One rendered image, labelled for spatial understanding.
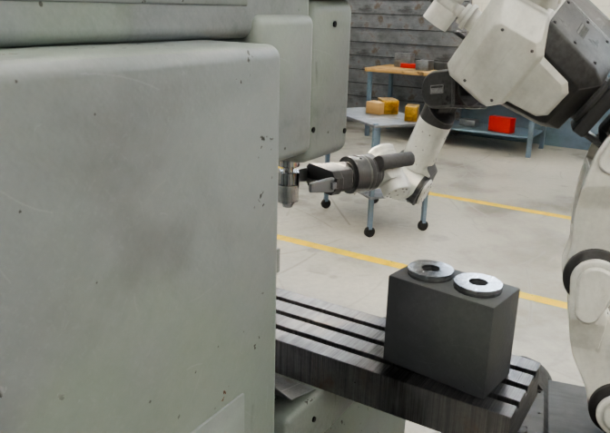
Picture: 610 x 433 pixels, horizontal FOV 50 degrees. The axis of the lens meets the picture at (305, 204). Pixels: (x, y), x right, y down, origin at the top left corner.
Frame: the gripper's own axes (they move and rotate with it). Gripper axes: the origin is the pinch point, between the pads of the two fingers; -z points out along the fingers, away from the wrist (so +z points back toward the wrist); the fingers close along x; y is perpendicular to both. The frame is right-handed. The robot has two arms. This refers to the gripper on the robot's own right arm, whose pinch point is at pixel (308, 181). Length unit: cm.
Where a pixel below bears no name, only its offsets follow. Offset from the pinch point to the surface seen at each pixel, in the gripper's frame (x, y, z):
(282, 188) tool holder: 0.9, 0.6, -7.1
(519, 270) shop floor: -138, 125, 261
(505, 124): -398, 92, 544
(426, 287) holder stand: 35.5, 12.9, 3.6
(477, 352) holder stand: 46, 22, 7
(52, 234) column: 54, -15, -66
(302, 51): 16.9, -29.5, -13.3
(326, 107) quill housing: 9.7, -17.8, -2.6
